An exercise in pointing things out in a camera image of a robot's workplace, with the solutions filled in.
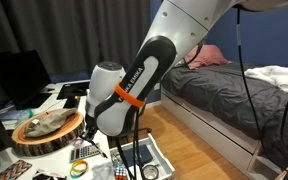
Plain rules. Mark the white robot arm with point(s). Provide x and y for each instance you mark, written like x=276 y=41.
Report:
x=115 y=96

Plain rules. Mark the dark blue notebook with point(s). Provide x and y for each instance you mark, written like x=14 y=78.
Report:
x=131 y=155

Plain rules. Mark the black smartphone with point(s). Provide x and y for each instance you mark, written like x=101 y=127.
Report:
x=72 y=102

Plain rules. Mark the bed with grey duvet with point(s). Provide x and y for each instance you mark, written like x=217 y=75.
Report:
x=243 y=119

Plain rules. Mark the white open drawer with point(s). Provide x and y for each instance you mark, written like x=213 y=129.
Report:
x=166 y=170

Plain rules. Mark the white blanket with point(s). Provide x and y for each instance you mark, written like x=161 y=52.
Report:
x=273 y=74

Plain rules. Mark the brown leather chair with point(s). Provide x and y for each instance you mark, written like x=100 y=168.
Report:
x=142 y=129

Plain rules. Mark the black clear ballpoint pen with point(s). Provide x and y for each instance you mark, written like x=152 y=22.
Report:
x=100 y=151

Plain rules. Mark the rubiks cube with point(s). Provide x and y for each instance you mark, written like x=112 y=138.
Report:
x=120 y=173

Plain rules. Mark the patterned phone case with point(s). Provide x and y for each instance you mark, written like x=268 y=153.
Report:
x=15 y=170

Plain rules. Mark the grey cap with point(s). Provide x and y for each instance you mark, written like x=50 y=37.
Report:
x=51 y=122

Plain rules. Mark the black computer monitor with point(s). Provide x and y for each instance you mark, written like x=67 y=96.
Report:
x=23 y=77

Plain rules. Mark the grey duct tape roll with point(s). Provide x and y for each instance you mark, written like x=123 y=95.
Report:
x=150 y=172

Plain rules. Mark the round wooden log slab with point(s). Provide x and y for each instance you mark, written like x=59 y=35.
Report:
x=28 y=146

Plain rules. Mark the black mouse pad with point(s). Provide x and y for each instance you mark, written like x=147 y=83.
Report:
x=73 y=89

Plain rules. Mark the grey calculator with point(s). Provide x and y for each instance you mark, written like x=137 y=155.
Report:
x=83 y=152

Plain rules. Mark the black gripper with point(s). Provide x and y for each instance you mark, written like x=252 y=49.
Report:
x=91 y=128

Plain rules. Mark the dark grey curtain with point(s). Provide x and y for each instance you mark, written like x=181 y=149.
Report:
x=74 y=35

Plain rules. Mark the colourful rubber wristbands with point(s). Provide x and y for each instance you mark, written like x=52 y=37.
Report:
x=78 y=169

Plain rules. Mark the pink pillow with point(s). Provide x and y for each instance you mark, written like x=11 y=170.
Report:
x=209 y=55

